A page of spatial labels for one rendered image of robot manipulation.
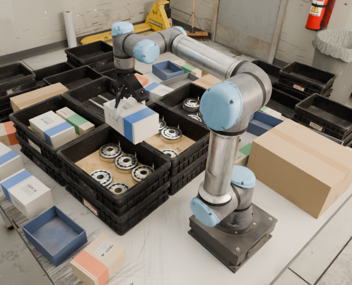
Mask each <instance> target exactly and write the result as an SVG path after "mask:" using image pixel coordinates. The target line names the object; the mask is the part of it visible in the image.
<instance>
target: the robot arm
mask: <svg viewBox="0 0 352 285"><path fill-rule="evenodd" d="M111 33H112V35H111V36H112V42H113V54H114V63H113V67H114V68H115V73H116V77H114V78H113V79H110V82H111V91H112V92H113V93H115V94H116V98H115V101H111V102H110V103H109V106H110V108H111V109H112V110H113V118H114V120H116V119H118V118H119V113H120V112H121V108H122V107H123V105H124V104H125V102H124V100H123V97H125V98H126V99H128V98H129V97H131V96H134V98H135V99H136V100H137V102H138V103H142V104H143V105H145V100H147V98H148V96H149V94H148V93H147V91H146V90H145V89H144V87H143V86H142V85H141V83H140V82H139V80H138V79H137V78H136V76H135V75H134V74H133V73H131V72H133V71H134V70H135V59H136V60H137V61H139V62H142V63H145V64H152V63H154V62H155V60H157V59H158V57H159V55H160V54H163V53H167V52H170V53H172V54H174V55H176V56H178V57H180V58H181V59H183V60H185V61H187V62H188V63H191V64H193V65H194V66H196V67H198V68H200V69H202V70H203V71H205V72H207V73H209V74H211V75H213V76H215V77H216V78H218V79H220V80H222V81H221V82H219V83H216V84H215V85H213V86H212V87H210V88H209V89H207V90H206V91H205V92H204V94H203V96H202V98H201V101H200V113H201V114H203V117H202V119H203V121H204V122H205V123H206V125H207V127H208V128H209V129H210V131H211V134H210V139H209V147H208V155H207V164H206V169H205V177H204V180H203V181H202V182H201V183H200V185H199V189H198V195H197V196H196V197H194V198H193V199H192V200H191V201H190V208H191V210H192V212H193V214H194V216H195V217H196V218H197V219H198V220H199V221H200V222H201V223H202V224H204V225H206V226H208V227H213V226H215V225H216V224H218V223H219V224H220V225H222V226H224V227H226V228H228V229H231V230H242V229H244V228H247V227H248V226H249V225H250V224H251V223H252V220H253V216H254V213H253V210H252V206H251V201H252V196H253V192H254V187H255V184H256V183H255V180H256V178H255V175H254V173H253V172H252V171H251V170H250V169H248V168H246V167H243V166H238V165H234V163H235V158H236V154H237V149H238V144H239V138H240V135H242V134H244V133H245V132H246V130H247V127H248V123H249V119H250V116H251V114H253V113H254V112H256V111H258V110H259V109H261V108H262V107H264V106H265V105H266V104H267V102H268V101H269V99H270V97H271V94H272V83H271V80H270V78H269V76H268V75H267V74H266V73H265V72H264V70H262V69H261V68H260V67H258V66H257V65H255V64H253V63H251V62H249V61H247V60H242V61H238V60H236V59H234V58H232V57H230V56H228V55H226V54H224V53H222V52H220V51H218V50H216V49H214V48H211V47H209V46H207V45H205V44H203V43H201V42H199V41H196V40H194V39H193V38H191V37H188V36H187V34H186V31H184V30H183V28H182V27H179V26H177V27H170V28H168V29H164V30H162V31H158V32H155V33H151V34H148V35H145V36H139V35H138V34H136V33H134V27H133V25H132V24H131V23H129V22H126V21H119V22H116V23H114V24H113V25H112V26H111ZM112 84H114V90H113V89H112Z"/></svg>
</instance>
